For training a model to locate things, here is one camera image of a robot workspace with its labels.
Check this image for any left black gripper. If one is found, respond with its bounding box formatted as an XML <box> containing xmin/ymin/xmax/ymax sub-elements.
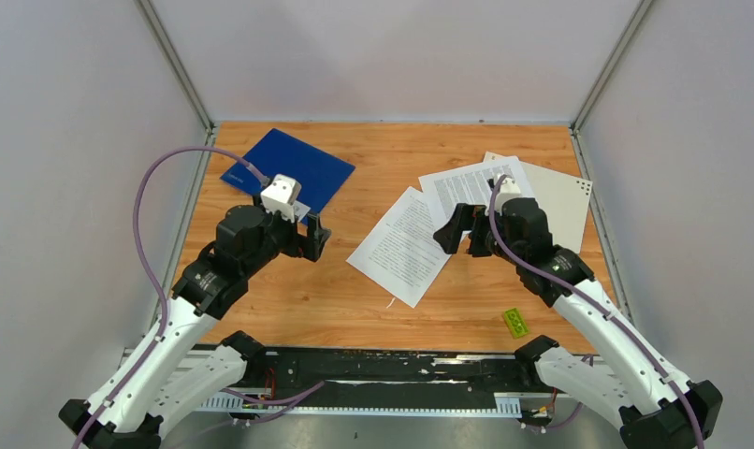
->
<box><xmin>242</xmin><ymin>192</ymin><xmax>332</xmax><ymax>277</ymax></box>

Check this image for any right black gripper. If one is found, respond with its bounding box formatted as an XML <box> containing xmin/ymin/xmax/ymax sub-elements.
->
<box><xmin>432</xmin><ymin>203</ymin><xmax>524</xmax><ymax>267</ymax></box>

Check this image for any printed paper sheet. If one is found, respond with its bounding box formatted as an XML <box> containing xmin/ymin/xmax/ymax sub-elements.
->
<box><xmin>346</xmin><ymin>187</ymin><xmax>450</xmax><ymax>308</ymax></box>
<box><xmin>419</xmin><ymin>156</ymin><xmax>534</xmax><ymax>228</ymax></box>

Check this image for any blue file folder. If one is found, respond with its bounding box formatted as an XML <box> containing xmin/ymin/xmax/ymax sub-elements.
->
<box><xmin>244</xmin><ymin>128</ymin><xmax>355</xmax><ymax>224</ymax></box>

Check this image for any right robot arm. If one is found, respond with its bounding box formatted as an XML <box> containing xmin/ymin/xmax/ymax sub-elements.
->
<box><xmin>433</xmin><ymin>198</ymin><xmax>723</xmax><ymax>448</ymax></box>

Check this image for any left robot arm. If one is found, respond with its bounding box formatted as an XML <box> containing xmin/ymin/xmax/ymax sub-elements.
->
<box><xmin>59</xmin><ymin>205</ymin><xmax>331</xmax><ymax>448</ymax></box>

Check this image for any green toy brick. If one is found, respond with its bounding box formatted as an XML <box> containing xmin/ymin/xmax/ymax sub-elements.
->
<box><xmin>502</xmin><ymin>308</ymin><xmax>530</xmax><ymax>340</ymax></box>

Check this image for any beige card sheet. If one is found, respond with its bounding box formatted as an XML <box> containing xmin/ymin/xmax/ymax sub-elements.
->
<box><xmin>521</xmin><ymin>162</ymin><xmax>593</xmax><ymax>253</ymax></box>

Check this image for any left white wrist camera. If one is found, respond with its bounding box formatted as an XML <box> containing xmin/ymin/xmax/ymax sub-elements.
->
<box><xmin>260</xmin><ymin>174</ymin><xmax>310</xmax><ymax>223</ymax></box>

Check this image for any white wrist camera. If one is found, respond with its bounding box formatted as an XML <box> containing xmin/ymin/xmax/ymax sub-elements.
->
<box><xmin>488</xmin><ymin>175</ymin><xmax>523</xmax><ymax>215</ymax></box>
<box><xmin>260</xmin><ymin>174</ymin><xmax>310</xmax><ymax>223</ymax></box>

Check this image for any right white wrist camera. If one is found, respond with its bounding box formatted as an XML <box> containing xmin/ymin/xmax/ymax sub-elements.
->
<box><xmin>488</xmin><ymin>175</ymin><xmax>523</xmax><ymax>215</ymax></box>

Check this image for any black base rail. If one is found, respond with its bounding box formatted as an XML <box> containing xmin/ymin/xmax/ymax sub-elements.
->
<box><xmin>119</xmin><ymin>346</ymin><xmax>614</xmax><ymax>428</ymax></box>

